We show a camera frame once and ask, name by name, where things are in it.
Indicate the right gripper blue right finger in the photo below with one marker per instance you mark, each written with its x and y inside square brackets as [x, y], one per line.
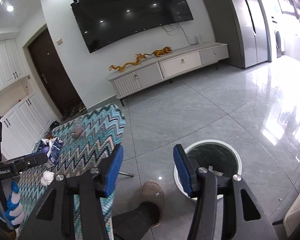
[186, 169]

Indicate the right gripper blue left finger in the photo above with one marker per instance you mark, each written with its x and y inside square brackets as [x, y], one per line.
[113, 165]

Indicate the dark blue milk carton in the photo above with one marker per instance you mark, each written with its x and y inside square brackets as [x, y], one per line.
[55, 145]

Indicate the purple plastic wrapper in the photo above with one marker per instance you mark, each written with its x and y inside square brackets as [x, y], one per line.
[46, 149]

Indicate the grey translucent plastic bag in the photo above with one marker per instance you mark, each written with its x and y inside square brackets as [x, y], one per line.
[76, 131]

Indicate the white round trash bin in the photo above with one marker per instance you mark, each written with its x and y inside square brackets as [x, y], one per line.
[214, 156]

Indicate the left blue white gloved hand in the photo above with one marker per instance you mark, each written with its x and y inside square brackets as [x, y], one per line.
[14, 214]

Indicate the zigzag knitted table cover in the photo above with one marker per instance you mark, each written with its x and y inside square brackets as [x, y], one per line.
[102, 130]

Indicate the brown slipper on foot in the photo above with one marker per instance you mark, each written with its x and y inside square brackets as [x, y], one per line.
[153, 193]

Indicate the white shoe cabinet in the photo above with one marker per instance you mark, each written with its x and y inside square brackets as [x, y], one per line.
[25, 114]

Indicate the shoes on doormat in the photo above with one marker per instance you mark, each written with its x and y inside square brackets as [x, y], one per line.
[79, 108]

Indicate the black shoes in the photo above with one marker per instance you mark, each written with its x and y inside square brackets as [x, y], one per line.
[54, 125]

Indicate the white TV cabinet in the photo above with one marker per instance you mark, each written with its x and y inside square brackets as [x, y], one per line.
[156, 70]

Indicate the dark brown entrance door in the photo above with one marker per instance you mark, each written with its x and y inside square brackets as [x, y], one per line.
[52, 73]

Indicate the golden dragon figurine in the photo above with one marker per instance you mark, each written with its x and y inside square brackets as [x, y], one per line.
[137, 61]

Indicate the golden tiger figurine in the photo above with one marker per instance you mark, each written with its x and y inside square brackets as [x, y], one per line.
[160, 52]

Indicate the grey refrigerator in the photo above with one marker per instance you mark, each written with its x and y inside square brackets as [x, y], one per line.
[241, 25]

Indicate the white washing machine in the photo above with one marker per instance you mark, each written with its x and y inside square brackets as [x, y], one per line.
[279, 43]

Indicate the wall light switch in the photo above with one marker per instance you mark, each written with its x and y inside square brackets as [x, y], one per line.
[59, 41]

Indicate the black wall television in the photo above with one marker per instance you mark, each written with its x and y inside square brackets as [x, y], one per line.
[102, 22]

